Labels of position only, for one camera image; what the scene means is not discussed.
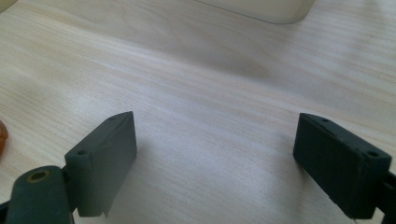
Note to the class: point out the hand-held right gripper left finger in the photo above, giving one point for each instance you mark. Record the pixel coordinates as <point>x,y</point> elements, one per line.
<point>101,168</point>

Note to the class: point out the orange object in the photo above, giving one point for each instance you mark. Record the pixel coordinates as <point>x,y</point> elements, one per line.
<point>2,136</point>

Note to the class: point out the white plastic container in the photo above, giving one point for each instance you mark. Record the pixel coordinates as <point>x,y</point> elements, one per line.
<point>264,9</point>

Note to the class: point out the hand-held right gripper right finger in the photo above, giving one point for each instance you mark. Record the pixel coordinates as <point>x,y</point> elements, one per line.
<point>339,165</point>

